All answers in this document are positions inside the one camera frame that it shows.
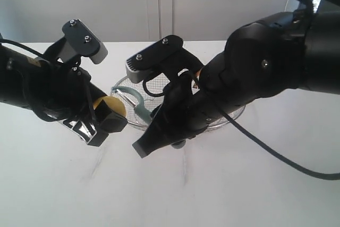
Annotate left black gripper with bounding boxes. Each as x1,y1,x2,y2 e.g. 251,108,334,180
34,64,128,147

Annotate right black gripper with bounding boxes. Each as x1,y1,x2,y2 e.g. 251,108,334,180
132,71,223,158

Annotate yellow lemon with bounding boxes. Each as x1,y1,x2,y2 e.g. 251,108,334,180
93,96,126,117

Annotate teal vegetable peeler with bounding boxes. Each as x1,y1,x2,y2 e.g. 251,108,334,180
110,85,164,132

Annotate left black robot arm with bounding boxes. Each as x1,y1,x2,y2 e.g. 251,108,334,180
1,45,128,147

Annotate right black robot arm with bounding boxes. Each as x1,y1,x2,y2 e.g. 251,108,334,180
126,12,339,157

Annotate grey cabinet doors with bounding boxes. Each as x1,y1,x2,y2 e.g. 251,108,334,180
1,0,298,43

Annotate oval wire mesh basket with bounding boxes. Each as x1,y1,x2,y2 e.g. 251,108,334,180
109,74,246,132

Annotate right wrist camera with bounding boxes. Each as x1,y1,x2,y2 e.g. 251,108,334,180
125,35,204,84

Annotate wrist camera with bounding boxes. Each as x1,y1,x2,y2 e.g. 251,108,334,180
44,19,109,65
125,35,204,84

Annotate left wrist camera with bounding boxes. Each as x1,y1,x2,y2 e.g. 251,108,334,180
44,19,109,65

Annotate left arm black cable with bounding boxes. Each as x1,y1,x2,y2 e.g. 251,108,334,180
0,38,98,124

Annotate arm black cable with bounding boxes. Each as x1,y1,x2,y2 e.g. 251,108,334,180
0,38,98,124
142,0,340,181

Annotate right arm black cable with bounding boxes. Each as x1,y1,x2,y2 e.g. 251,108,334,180
142,0,340,181

